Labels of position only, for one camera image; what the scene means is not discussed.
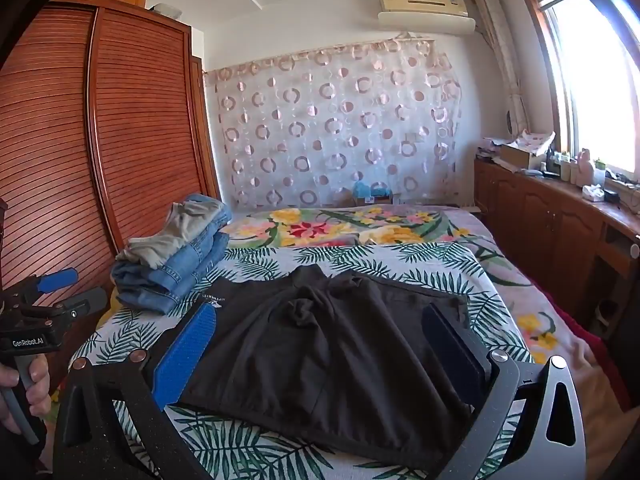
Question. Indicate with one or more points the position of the red blanket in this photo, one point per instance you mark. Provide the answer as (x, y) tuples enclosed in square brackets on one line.
[(590, 340)]

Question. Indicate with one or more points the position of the folded grey pants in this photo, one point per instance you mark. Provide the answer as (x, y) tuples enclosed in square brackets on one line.
[(170, 237)]

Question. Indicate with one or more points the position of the tied pale curtain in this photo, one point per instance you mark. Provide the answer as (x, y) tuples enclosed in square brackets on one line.
[(505, 60)]

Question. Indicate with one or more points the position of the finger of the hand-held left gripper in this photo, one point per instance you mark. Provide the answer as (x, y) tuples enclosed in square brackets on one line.
[(57, 280), (87, 302)]

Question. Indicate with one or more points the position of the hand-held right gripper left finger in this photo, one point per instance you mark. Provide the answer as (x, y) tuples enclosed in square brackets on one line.
[(189, 355)]

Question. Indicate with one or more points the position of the black pants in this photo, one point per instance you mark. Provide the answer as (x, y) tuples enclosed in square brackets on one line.
[(325, 360)]

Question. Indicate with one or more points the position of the floral pink blanket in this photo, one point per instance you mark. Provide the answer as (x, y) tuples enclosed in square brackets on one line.
[(310, 227)]

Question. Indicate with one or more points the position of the long wooden cabinet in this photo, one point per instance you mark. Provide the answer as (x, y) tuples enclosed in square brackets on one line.
[(540, 220)]

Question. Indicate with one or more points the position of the circle patterned sheer curtain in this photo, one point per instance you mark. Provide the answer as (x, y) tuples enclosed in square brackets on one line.
[(325, 135)]

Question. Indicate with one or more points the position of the tissue pack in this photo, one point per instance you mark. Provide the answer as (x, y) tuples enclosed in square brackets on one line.
[(593, 193)]

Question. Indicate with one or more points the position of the wooden louvred wardrobe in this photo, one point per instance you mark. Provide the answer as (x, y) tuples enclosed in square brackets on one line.
[(125, 135)]

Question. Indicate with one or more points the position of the wooden framed window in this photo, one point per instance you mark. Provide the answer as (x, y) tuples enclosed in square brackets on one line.
[(590, 85)]

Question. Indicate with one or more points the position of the beige fleece blanket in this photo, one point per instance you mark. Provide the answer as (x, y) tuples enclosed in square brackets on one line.
[(607, 420)]

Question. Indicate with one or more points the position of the open cardboard box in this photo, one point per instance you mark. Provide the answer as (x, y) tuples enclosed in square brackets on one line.
[(522, 155)]

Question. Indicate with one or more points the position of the folded blue jeans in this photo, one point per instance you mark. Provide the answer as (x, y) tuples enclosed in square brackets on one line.
[(155, 290), (200, 255)]

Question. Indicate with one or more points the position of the blue plastic bag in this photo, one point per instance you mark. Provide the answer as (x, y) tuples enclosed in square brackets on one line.
[(372, 190)]

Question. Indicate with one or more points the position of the cream wall air conditioner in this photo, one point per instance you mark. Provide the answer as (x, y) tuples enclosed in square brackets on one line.
[(425, 2)]

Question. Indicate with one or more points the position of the person's left hand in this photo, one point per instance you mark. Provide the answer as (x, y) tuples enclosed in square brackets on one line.
[(39, 385)]

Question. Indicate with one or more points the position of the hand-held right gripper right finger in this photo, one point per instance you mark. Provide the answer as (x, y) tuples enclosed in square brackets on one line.
[(457, 360)]

